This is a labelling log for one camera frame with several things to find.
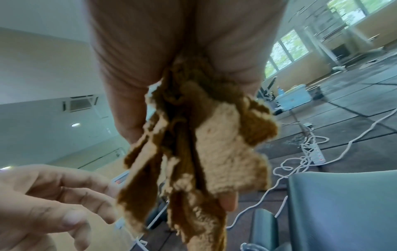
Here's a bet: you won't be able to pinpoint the person's left hand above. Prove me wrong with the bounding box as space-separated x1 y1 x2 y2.
0 164 122 251

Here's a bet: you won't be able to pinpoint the person's right hand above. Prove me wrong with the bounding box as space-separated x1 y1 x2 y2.
86 0 288 212

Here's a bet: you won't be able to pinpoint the brown cleaning cloth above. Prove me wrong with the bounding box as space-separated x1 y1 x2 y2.
116 51 282 251

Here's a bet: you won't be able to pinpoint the ribbed black bench seat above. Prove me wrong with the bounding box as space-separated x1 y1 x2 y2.
287 170 397 251

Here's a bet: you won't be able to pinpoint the wide glass window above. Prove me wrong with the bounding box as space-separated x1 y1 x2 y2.
327 0 384 26
263 29 311 77

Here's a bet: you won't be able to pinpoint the white ceiling air vent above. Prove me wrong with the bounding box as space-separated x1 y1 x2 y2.
62 95 99 113

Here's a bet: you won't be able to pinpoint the translucent plastic storage box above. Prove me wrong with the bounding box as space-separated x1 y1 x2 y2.
274 84 313 112

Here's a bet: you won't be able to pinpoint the small metal bucket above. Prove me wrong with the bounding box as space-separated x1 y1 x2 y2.
308 85 325 100

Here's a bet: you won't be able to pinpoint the white power strip red switches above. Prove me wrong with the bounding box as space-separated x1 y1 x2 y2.
302 142 327 165

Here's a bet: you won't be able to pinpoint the black foam roller pad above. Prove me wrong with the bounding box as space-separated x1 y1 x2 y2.
248 208 280 251

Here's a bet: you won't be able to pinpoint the white power strip with cable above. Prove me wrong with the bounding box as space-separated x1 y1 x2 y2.
226 122 331 230

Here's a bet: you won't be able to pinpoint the long white cord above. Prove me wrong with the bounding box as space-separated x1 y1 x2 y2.
323 108 397 165

